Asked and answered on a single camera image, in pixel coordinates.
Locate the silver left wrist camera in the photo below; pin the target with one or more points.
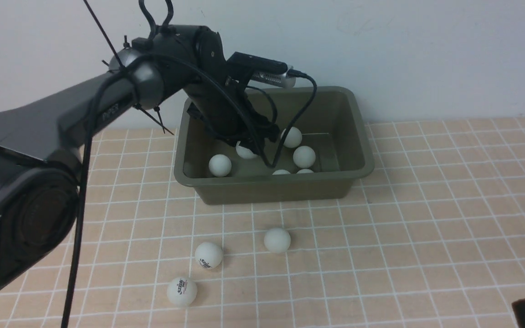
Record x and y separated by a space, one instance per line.
262 70

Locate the white ball with print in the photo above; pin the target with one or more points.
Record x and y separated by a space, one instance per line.
293 138

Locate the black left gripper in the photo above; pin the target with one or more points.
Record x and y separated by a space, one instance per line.
220 118

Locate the plain white centre ball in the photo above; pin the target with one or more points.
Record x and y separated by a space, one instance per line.
277 240

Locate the olive green plastic bin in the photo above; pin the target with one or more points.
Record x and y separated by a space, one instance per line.
332 125

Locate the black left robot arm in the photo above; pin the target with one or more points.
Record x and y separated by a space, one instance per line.
40 163

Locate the white ball with logo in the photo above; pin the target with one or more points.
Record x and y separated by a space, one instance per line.
208 255

